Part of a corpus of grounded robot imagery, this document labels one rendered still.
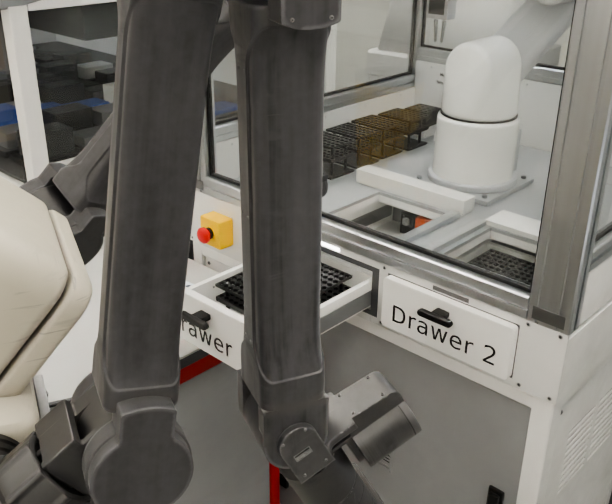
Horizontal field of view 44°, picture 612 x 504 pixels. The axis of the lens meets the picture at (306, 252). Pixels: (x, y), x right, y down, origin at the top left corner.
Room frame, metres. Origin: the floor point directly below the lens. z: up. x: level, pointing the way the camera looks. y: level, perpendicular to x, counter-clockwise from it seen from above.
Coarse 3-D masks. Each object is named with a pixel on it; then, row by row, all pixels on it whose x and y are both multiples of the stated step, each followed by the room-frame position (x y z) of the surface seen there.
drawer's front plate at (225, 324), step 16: (192, 304) 1.26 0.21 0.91; (208, 304) 1.23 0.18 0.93; (224, 320) 1.20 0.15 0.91; (240, 320) 1.18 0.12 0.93; (192, 336) 1.27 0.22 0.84; (208, 336) 1.23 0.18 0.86; (224, 336) 1.20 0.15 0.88; (240, 336) 1.17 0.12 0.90; (208, 352) 1.23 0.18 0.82; (224, 352) 1.20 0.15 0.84; (240, 352) 1.17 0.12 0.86; (240, 368) 1.17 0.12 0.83
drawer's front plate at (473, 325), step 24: (384, 288) 1.35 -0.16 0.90; (408, 288) 1.31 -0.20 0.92; (384, 312) 1.35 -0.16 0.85; (408, 312) 1.31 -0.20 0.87; (456, 312) 1.23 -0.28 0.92; (480, 312) 1.21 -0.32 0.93; (408, 336) 1.30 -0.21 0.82; (432, 336) 1.27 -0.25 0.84; (480, 336) 1.20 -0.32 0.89; (504, 336) 1.17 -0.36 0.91; (480, 360) 1.19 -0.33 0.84; (504, 360) 1.16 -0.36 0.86
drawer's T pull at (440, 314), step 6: (420, 312) 1.25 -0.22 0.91; (426, 312) 1.24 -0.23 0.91; (432, 312) 1.24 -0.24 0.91; (438, 312) 1.24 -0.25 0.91; (444, 312) 1.24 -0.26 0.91; (426, 318) 1.24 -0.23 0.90; (432, 318) 1.23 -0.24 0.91; (438, 318) 1.22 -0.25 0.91; (444, 318) 1.22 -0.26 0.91; (444, 324) 1.21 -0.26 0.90; (450, 324) 1.20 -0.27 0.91
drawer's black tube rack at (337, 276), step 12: (324, 264) 1.46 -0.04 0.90; (240, 276) 1.40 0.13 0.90; (324, 276) 1.41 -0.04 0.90; (336, 276) 1.41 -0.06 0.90; (348, 276) 1.41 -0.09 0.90; (240, 288) 1.36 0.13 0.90; (324, 288) 1.36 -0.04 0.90; (336, 288) 1.41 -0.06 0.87; (348, 288) 1.41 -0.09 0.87; (216, 300) 1.37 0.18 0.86; (228, 300) 1.35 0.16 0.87; (240, 300) 1.36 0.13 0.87; (324, 300) 1.36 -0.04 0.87; (240, 312) 1.32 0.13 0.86
